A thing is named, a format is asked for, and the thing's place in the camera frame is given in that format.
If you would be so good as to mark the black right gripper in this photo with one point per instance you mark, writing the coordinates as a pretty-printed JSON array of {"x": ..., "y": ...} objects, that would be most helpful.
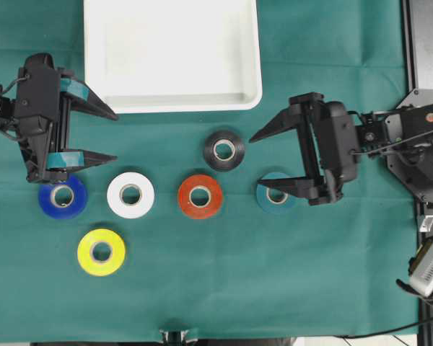
[{"x": 327, "y": 138}]

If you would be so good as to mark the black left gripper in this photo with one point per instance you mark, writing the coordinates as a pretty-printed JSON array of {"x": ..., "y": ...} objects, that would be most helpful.
[{"x": 44, "y": 100}]

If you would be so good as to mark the blue tape roll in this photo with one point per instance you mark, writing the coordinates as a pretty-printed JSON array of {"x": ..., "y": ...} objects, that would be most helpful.
[{"x": 47, "y": 198}]

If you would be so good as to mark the black tape roll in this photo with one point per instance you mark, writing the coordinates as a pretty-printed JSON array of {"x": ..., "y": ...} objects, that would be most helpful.
[{"x": 235, "y": 144}]

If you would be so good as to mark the white tape roll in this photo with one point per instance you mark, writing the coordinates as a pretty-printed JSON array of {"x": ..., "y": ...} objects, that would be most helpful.
[{"x": 121, "y": 183}]

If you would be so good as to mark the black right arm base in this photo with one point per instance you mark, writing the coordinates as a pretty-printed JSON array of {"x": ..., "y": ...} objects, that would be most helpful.
[{"x": 411, "y": 161}]

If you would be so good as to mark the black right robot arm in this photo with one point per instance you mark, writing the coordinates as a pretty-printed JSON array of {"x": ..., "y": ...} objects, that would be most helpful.
[{"x": 372, "y": 134}]

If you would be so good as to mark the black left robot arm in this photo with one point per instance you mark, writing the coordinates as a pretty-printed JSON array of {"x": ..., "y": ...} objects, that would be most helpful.
[{"x": 8, "y": 124}]

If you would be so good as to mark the teal tape roll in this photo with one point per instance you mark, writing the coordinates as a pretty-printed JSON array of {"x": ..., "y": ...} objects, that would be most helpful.
[{"x": 274, "y": 201}]

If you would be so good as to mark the red tape roll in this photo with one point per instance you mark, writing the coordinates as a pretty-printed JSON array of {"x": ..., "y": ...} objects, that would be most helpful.
[{"x": 200, "y": 182}]

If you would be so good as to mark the yellow tape roll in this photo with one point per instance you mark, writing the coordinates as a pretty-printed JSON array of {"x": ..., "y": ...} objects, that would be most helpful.
[{"x": 86, "y": 252}]

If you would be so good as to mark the white plastic tray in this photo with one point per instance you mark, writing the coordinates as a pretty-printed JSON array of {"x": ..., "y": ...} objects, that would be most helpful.
[{"x": 173, "y": 56}]

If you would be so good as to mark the grey perforated box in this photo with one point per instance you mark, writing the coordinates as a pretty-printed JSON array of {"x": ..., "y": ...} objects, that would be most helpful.
[{"x": 421, "y": 279}]

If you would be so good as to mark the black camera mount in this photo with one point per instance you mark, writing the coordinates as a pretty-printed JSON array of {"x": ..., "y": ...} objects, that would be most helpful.
[{"x": 174, "y": 337}]

